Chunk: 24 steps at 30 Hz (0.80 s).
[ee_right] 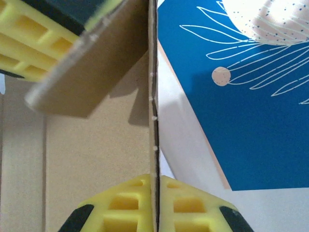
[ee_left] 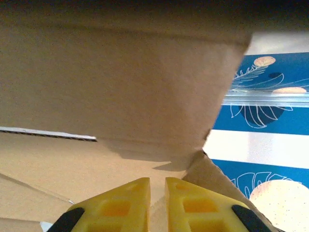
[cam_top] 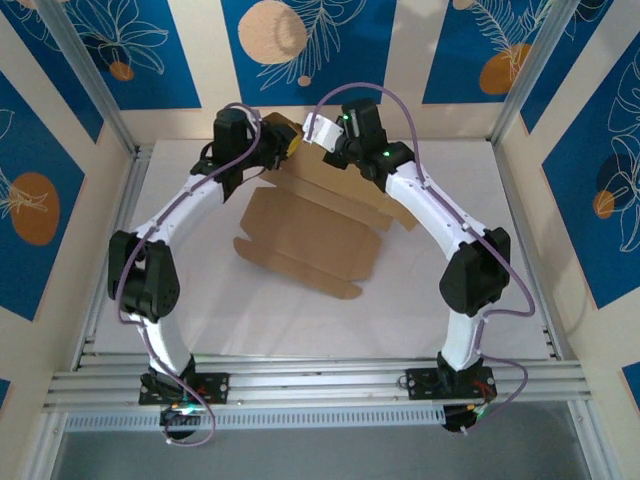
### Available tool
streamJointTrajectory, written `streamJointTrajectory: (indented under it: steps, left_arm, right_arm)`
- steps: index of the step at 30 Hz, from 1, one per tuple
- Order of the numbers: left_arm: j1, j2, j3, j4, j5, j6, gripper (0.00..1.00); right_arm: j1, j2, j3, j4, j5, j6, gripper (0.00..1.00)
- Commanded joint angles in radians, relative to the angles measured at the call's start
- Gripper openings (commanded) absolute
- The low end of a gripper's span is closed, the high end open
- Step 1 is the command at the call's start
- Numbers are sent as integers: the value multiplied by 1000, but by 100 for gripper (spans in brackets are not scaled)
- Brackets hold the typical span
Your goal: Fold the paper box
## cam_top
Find brown cardboard paper box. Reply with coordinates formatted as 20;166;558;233
233;110;417;301

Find aluminium side rail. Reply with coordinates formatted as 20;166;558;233
492;142;566;361
72;144;157;371

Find aluminium frame post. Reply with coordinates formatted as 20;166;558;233
37;0;140;157
488;0;574;147

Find aluminium cross frame rails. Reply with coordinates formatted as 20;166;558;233
42;355;594;412

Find grey slotted cable duct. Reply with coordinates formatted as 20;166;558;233
64;404;446;433

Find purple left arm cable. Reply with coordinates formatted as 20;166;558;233
114;102;266;449

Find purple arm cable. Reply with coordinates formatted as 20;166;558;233
114;102;266;449
309;83;536;437

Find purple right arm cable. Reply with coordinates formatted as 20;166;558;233
309;83;536;437

